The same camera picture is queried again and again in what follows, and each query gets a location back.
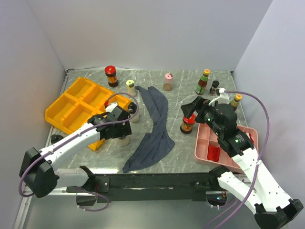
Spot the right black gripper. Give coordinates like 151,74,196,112
181,95,223,136

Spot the red lid sauce jar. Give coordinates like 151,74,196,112
104,65,119,87
180,117,195,134

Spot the black lid spice jar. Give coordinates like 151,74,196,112
118,136,129,147

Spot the black cap salt grinder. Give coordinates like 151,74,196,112
128,102,139,123

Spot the yellow-green lid spice shaker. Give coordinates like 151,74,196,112
126,80,137,97

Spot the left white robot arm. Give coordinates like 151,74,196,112
20,105,132,198

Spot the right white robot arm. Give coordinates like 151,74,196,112
181,96,304,229

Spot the pink compartment tray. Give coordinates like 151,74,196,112
193,122,259,173

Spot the green label sauce bottle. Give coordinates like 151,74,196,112
195,69,210,95

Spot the pink lid spice shaker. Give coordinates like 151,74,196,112
163,73,173,91

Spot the small black pepper bottle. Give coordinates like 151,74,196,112
209,80,219,95

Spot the yellow compartment bin tray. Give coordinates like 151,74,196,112
45,77,132,152

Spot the red packet in tray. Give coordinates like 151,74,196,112
207,145,220,162

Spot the red label sauce bottle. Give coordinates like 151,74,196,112
230,94,243,111

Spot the dark blue cloth towel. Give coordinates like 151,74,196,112
122,86,175,173

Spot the red white packet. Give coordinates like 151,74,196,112
246,132,254,144

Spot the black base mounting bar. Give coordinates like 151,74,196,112
66,172,226,206

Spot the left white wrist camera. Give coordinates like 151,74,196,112
105,102,118,113

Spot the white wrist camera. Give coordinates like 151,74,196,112
105,102,118,113
209,88,230,106

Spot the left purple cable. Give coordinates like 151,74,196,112
19,92,140,212

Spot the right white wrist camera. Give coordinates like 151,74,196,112
209,88,230,106

